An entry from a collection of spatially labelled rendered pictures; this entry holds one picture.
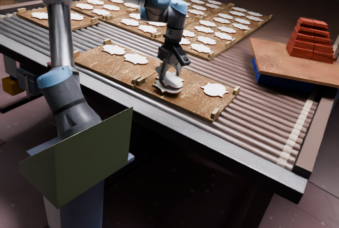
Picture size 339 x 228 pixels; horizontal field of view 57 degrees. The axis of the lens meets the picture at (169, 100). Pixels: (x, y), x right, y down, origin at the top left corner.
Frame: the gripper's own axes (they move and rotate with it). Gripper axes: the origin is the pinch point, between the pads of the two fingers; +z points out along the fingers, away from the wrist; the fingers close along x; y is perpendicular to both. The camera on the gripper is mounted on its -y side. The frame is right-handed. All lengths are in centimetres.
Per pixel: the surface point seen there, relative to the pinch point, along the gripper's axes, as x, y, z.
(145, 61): -6.6, 27.2, 4.5
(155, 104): 11.7, -5.1, 7.4
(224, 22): -113, 60, 5
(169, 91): 4.5, -5.1, 2.5
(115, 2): -54, 130, 5
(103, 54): 7.9, 45.3, 5.5
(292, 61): -72, -22, -5
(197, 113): 2.1, -21.7, 5.4
